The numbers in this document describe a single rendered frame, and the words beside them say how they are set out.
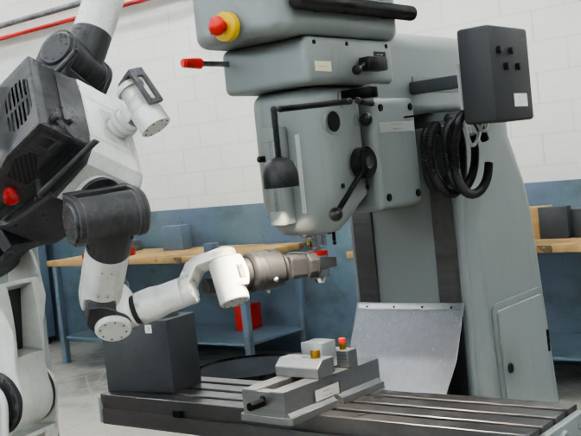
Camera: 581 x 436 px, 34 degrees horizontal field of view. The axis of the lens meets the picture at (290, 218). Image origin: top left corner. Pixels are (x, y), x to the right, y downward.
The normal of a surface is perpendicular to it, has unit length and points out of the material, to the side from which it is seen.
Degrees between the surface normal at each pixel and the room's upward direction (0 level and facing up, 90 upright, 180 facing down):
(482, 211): 90
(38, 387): 81
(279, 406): 90
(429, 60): 90
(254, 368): 86
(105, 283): 133
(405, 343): 63
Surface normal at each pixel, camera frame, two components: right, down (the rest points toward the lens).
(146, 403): -0.61, 0.11
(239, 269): 0.42, -0.42
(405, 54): 0.79, -0.05
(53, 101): 0.72, -0.58
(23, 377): 0.88, -0.22
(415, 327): -0.59, -0.36
